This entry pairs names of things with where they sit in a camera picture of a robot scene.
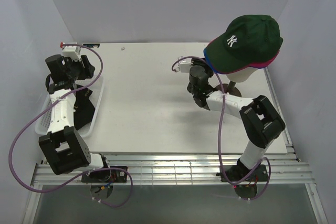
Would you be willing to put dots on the aluminium rail frame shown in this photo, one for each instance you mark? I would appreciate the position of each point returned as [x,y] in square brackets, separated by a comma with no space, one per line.
[181,188]

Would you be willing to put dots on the small black label sticker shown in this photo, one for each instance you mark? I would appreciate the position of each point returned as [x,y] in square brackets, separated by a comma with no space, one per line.
[92,45]

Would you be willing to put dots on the white plastic basket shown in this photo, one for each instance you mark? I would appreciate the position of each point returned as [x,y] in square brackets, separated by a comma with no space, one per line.
[42,123]

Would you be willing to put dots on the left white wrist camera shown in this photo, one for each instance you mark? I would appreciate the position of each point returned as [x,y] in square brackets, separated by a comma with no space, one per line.
[72,52]

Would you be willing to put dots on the dark green baseball cap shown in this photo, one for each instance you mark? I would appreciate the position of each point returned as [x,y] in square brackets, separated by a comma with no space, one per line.
[249,41]

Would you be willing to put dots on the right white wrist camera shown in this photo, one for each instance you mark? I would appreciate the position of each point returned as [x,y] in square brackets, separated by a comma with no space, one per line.
[183,65]

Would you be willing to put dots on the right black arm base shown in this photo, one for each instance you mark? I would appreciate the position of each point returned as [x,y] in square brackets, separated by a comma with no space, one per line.
[235,173]

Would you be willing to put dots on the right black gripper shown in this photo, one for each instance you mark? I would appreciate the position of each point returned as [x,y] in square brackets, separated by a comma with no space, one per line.
[202,62]

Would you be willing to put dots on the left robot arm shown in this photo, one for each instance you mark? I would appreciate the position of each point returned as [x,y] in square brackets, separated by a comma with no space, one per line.
[62,145]

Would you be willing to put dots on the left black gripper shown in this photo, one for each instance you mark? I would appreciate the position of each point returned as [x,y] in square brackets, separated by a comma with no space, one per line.
[87,72]

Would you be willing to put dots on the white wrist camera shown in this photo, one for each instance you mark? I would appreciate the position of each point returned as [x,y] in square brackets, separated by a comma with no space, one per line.
[72,52]
[183,65]

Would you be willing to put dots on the dark brown mannequin stand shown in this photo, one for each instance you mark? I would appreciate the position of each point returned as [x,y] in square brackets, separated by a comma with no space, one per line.
[229,88]

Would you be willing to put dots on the blue baseball cap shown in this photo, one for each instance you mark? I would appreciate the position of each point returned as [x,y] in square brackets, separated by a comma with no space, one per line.
[211,65]

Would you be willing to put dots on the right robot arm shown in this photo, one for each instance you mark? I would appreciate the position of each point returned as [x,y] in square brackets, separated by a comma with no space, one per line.
[261,121]

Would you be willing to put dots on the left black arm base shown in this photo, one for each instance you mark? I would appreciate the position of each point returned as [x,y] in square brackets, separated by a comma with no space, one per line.
[115,176]

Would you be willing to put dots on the pink baseball cap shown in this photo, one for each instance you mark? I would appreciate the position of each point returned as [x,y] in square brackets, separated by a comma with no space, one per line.
[229,56]

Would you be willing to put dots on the black baseball cap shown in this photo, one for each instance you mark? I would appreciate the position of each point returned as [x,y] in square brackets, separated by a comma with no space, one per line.
[84,109]

